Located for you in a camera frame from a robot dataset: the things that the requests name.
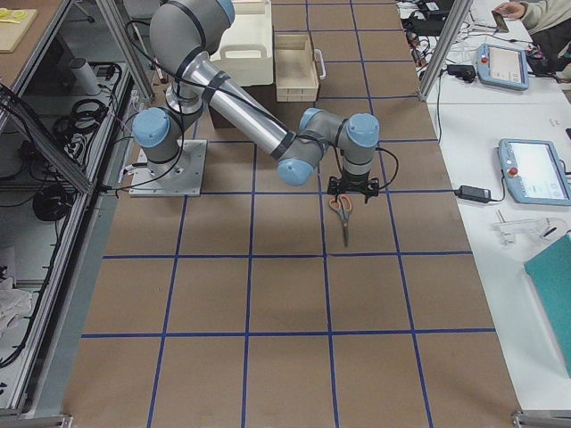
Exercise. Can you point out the wooden drawer with white handle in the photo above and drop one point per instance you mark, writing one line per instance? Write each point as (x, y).
(299, 68)

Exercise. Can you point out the person hand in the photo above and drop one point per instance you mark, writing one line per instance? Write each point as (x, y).
(511, 10)

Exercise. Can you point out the teach pendant near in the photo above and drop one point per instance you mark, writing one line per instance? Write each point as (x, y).
(533, 173)

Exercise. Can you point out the teach pendant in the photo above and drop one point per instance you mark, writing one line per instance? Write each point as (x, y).
(533, 173)
(502, 66)

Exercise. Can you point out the white plastic tray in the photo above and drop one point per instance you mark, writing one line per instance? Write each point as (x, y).
(246, 48)

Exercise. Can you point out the black power brick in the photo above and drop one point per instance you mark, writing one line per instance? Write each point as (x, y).
(474, 194)

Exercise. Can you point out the aluminium frame post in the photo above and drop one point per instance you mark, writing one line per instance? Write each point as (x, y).
(451, 28)

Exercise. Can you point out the orange grey scissors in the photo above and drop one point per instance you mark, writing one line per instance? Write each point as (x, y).
(342, 206)

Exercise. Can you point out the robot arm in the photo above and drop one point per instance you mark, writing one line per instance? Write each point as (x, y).
(183, 36)

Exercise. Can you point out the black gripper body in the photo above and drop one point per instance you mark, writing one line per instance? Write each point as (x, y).
(354, 182)

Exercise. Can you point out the teach pendant far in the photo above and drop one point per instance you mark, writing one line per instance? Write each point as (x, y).
(502, 66)

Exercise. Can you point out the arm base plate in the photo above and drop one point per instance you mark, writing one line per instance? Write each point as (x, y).
(181, 176)

